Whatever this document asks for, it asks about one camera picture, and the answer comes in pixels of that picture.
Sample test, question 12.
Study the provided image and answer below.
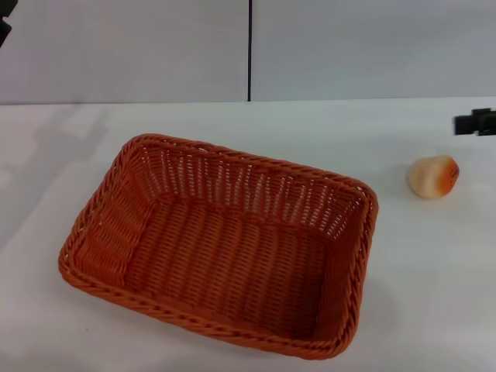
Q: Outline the dark vertical wall joint strip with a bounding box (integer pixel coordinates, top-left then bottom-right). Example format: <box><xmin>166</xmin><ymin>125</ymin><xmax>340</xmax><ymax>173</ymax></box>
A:
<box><xmin>246</xmin><ymin>0</ymin><xmax>253</xmax><ymax>102</ymax></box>

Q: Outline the orange woven plastic basket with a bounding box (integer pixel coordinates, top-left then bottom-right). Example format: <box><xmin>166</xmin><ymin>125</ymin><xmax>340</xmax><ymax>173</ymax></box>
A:
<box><xmin>58</xmin><ymin>133</ymin><xmax>379</xmax><ymax>360</ymax></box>

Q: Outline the peach-coloured toy fruit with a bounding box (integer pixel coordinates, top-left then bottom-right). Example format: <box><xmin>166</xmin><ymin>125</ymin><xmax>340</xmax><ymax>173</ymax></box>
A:
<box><xmin>408</xmin><ymin>154</ymin><xmax>461</xmax><ymax>201</ymax></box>

